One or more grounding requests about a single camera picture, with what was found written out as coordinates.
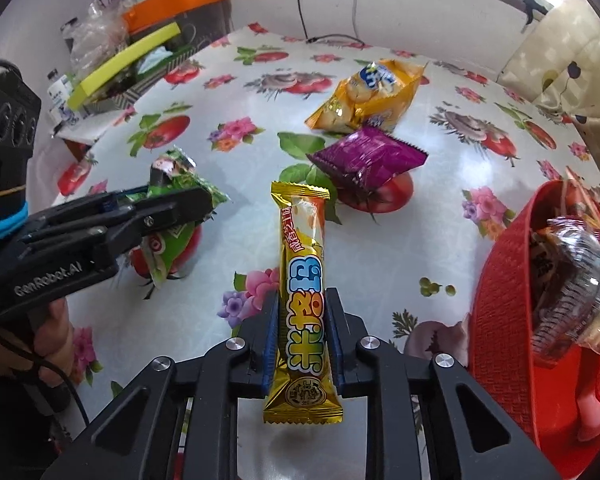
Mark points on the green snack packet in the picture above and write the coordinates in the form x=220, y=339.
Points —
x=172, y=252

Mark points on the orange chip bag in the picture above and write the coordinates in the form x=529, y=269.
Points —
x=585, y=205

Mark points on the black clamp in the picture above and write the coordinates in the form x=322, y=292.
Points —
x=532, y=2

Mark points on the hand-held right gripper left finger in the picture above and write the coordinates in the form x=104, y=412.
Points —
x=270, y=340

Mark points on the red plastic bowl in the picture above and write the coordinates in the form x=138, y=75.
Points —
x=500, y=310

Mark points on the fruit printed tablecloth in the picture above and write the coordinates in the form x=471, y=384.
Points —
x=430, y=240

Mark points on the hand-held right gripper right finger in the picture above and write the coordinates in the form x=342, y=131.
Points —
x=334, y=340

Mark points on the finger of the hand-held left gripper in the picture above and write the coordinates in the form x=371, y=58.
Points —
x=175, y=207
x=70, y=215

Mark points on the person's left hand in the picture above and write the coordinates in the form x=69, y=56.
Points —
x=50, y=345

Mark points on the long yellow snack bar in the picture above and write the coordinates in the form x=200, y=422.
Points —
x=302, y=270

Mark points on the orange box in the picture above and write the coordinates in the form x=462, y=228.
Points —
x=175, y=2

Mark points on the black white patterned box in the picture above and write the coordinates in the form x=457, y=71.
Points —
x=145, y=82

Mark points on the heart printed curtain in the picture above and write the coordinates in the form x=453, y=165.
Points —
x=570, y=50

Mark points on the large yellow snack bag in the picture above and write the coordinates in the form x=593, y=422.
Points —
x=365, y=95

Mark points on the brown label snack bag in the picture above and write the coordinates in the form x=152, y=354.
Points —
x=542, y=260

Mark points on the red round jelly cup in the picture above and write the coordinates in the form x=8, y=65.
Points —
x=597, y=410

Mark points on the purple snack packet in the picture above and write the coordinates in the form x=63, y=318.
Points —
x=365, y=160

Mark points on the dark clear plastic packet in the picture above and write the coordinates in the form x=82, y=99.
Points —
x=575, y=285

